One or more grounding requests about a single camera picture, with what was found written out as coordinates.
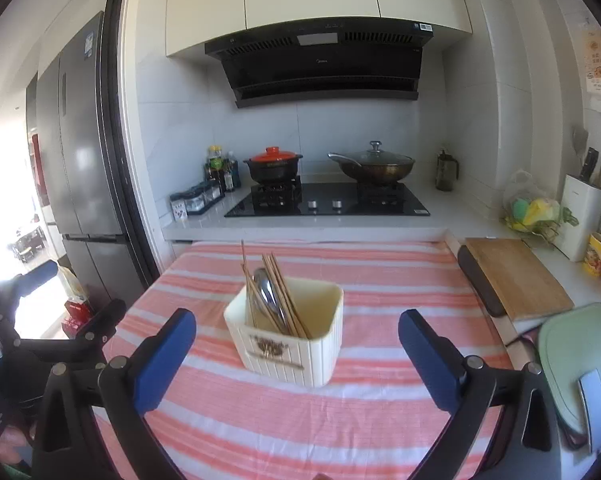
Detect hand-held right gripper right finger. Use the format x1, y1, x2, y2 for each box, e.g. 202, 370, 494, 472
398, 309, 563, 480

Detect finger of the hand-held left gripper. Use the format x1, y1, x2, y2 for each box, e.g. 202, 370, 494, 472
9, 260, 60, 296
0, 299, 126, 370

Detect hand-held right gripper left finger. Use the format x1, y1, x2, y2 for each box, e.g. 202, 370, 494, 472
32, 308, 197, 480

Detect metal spoon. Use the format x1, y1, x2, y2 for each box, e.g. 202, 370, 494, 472
254, 267, 281, 333
268, 280, 289, 335

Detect cream ribbed utensil holder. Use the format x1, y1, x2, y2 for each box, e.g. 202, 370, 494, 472
224, 276, 344, 388

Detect red box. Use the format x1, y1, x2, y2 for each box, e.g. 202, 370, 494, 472
63, 297, 97, 336

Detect dark wooden furniture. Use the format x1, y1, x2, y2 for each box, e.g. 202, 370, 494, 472
10, 225, 46, 263

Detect cardboard box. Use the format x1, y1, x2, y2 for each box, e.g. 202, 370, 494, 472
55, 265, 88, 302

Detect red hanging decoration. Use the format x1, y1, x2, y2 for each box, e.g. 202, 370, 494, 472
30, 132, 50, 206

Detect wooden cutting board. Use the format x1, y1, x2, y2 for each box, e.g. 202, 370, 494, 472
465, 238, 576, 322

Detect grey steel refrigerator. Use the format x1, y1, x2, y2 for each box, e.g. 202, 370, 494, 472
35, 10, 148, 306

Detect light green cutting board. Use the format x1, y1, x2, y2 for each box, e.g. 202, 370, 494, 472
505, 302, 601, 441

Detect pink white striped tablecloth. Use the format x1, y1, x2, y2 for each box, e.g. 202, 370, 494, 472
93, 241, 513, 480

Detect black lid spice jar rack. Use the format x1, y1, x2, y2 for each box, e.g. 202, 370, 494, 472
169, 180, 222, 222

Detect plastic bag yellow green contents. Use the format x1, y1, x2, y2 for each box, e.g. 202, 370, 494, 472
500, 170, 563, 236

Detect dark sauce bottle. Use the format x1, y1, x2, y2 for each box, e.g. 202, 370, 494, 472
204, 162, 221, 196
224, 151, 241, 192

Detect black glass gas cooktop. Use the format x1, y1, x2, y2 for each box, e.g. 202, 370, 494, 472
224, 182, 431, 218

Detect yellow printed cup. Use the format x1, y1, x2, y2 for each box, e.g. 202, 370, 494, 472
581, 232, 601, 278

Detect dark metal wok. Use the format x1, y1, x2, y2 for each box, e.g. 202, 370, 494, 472
328, 150, 416, 184

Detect white knife block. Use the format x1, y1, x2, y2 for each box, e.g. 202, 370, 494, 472
553, 174, 601, 262

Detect yellow cap sauce bottle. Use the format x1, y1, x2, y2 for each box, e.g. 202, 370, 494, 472
208, 146, 224, 193

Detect glass wok lid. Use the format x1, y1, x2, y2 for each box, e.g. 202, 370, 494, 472
353, 141, 406, 167

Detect black clay pot red lid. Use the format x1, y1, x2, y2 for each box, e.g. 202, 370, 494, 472
244, 147, 303, 184

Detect black range hood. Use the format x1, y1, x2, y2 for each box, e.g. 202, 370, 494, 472
204, 17, 436, 110

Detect black handled kitchen knives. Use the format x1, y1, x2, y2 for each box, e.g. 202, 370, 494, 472
573, 127, 601, 184

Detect hanging wall calendar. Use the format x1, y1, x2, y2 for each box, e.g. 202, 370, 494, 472
577, 17, 601, 113

